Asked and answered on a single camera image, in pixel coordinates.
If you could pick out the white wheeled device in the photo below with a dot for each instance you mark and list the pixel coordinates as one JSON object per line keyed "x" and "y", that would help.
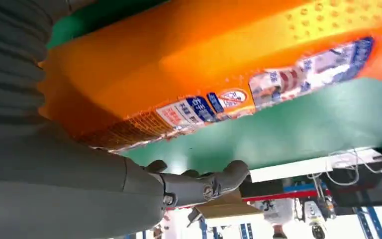
{"x": 314, "y": 217}

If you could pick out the person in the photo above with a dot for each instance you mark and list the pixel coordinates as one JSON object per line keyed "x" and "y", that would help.
{"x": 278, "y": 211}

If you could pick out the red rail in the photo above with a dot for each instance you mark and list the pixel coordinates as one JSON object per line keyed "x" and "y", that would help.
{"x": 276, "y": 196}

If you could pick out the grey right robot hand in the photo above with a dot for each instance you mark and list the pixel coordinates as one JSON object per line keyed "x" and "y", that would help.
{"x": 62, "y": 191}

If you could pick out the cardboard box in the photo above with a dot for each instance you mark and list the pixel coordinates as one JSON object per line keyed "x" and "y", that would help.
{"x": 224, "y": 206}

